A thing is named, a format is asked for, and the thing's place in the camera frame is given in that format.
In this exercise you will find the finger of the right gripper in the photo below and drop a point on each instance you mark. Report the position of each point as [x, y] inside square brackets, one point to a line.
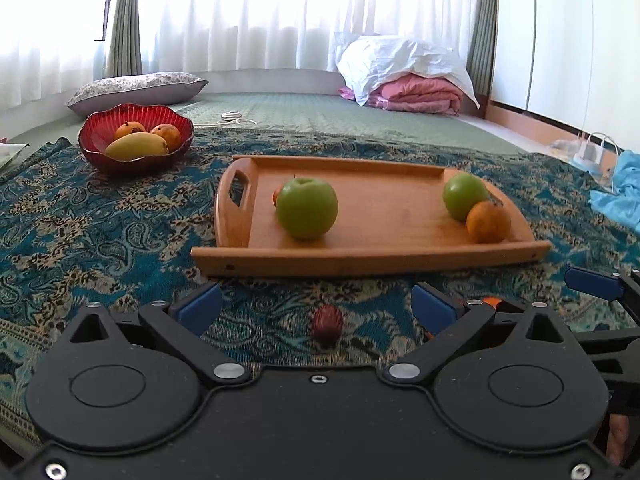
[604, 286]

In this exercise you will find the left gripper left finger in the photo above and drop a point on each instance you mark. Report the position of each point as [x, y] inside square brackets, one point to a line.
[179, 328]

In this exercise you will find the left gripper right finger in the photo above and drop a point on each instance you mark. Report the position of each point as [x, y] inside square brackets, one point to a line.
[452, 327]

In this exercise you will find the large dark orange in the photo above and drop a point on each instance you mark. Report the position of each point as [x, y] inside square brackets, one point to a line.
[488, 223]

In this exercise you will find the dark red date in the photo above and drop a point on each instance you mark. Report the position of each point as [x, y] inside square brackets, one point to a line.
[327, 325]

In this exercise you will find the orange tangerine with stem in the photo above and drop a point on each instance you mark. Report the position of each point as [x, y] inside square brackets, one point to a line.
[275, 196]

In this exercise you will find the large green apple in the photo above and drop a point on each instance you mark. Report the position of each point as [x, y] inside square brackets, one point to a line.
[307, 208]

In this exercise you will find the person's right hand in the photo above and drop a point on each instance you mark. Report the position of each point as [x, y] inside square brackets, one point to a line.
[618, 435]

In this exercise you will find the light blue cloth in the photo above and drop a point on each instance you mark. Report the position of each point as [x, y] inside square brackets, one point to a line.
[622, 205]

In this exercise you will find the wooden serving tray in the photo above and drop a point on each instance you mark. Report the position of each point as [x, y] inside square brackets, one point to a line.
[391, 221]

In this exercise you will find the clear plastic bag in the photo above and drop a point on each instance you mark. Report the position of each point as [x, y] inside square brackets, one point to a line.
[595, 153]

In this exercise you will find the blue paisley cloth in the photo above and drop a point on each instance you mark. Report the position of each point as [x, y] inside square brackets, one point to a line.
[70, 236]

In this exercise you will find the yellow mango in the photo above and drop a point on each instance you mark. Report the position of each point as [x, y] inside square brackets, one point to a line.
[136, 145]

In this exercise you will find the orange fruit in bowl right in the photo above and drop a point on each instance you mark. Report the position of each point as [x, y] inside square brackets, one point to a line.
[171, 134]

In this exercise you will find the orange fruit in bowl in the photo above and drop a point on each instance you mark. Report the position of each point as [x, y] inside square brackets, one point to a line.
[171, 134]
[128, 128]

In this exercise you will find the orange fruit in bowl left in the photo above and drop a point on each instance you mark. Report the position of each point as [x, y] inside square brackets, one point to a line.
[128, 128]

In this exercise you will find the red fruit bowl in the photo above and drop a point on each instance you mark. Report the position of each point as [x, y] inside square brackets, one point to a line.
[98, 131]

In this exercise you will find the green quilted mat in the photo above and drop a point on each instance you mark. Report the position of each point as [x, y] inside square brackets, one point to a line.
[47, 120]

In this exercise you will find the pink folded blanket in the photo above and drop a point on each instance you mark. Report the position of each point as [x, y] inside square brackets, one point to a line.
[416, 94]

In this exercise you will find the floral grey pillow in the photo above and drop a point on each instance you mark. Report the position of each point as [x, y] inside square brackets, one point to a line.
[162, 88]

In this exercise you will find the white pillow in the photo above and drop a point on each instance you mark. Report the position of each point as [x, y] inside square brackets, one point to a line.
[382, 66]

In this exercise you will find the right green drape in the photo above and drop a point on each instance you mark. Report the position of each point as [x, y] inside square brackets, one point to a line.
[481, 54]

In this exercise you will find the green drape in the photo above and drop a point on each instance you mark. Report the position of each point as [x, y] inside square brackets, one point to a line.
[481, 54]
[121, 18]

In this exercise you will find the left green drape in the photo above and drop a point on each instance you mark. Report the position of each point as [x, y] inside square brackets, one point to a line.
[121, 18]

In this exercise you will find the white sheer curtain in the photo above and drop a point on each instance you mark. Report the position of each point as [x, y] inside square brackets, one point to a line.
[53, 46]

